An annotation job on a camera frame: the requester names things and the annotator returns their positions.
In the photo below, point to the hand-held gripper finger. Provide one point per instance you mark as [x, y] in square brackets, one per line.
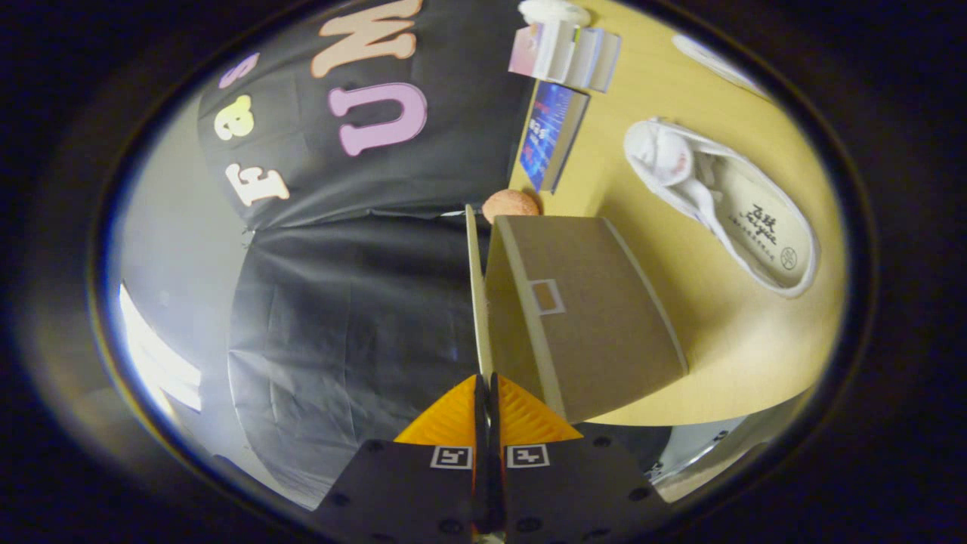
[495, 431]
[479, 431]

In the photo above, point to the beige fabric storage box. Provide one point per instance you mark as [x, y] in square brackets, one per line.
[589, 317]

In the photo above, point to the pale blue stacked book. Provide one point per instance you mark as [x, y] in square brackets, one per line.
[610, 62]

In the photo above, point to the pink cover book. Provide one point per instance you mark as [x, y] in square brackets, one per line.
[532, 53]

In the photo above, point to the orange textured ball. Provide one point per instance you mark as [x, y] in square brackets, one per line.
[510, 205]

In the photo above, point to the blue cover book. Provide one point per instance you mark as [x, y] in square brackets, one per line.
[545, 128]

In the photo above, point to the white plush toy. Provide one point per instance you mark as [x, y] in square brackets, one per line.
[555, 11]

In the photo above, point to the white divided snack plate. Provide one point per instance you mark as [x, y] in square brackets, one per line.
[714, 64]

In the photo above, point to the white stacked book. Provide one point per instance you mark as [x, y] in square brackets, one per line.
[585, 59]

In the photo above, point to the white canvas shoe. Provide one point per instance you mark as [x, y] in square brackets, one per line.
[755, 227]

